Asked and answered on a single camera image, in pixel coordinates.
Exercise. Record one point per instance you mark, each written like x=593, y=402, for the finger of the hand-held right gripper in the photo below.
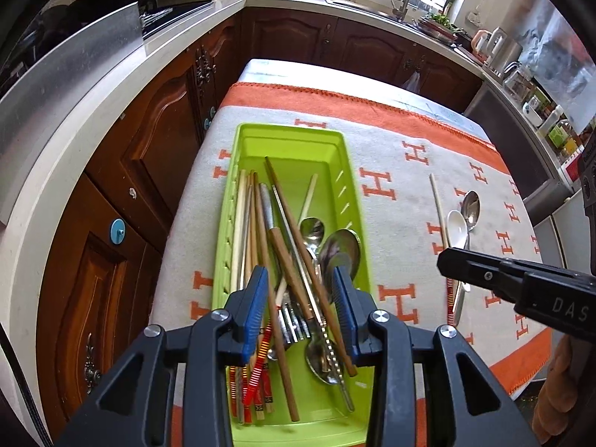
x=512, y=284

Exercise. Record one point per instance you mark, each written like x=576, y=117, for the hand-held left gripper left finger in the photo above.
x=254, y=316

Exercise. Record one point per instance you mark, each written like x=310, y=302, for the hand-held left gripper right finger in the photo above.
x=347, y=316

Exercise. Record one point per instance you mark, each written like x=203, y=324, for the white ceramic spoon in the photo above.
x=458, y=230

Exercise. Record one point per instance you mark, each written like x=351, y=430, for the small metal spoon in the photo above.
x=312, y=230

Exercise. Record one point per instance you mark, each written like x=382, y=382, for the green plastic utensil tray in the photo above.
x=288, y=149

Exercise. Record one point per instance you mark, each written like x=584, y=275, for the person's right hand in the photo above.
x=554, y=382

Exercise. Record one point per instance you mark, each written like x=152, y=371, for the green label jar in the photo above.
x=561, y=135

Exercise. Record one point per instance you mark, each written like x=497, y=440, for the clear plastic bottle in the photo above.
x=553, y=116

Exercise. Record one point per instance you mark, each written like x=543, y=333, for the grey steel cabinet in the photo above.
x=512, y=149

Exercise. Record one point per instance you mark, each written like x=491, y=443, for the white jar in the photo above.
x=531, y=112

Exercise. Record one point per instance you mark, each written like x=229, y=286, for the glass jug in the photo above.
x=519, y=81

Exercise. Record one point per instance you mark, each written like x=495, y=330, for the blue cabinet lock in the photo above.
x=118, y=231
x=209, y=118

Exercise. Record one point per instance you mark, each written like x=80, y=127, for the orange and grey printed blanket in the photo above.
x=396, y=158

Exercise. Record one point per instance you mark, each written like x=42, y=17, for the dark wooden kitchen cabinets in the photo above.
x=153, y=139

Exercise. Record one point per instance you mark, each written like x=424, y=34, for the hanging plastic bag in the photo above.
x=412, y=83

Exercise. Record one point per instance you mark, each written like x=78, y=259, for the colander of green vegetables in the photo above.
x=437, y=28

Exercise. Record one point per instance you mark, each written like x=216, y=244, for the white kitchen countertop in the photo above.
x=93, y=149

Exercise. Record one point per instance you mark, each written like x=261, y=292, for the steel sink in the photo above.
x=363, y=7

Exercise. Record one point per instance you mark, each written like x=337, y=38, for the steel stove guard panel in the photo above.
x=70, y=79

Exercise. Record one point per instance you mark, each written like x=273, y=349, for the black gas stove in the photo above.
x=163, y=16

